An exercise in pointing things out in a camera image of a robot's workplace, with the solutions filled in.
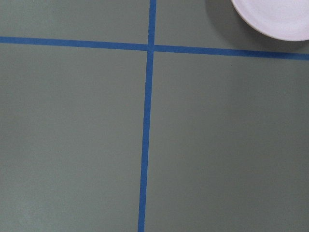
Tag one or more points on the pink plate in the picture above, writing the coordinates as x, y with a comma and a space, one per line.
286, 20

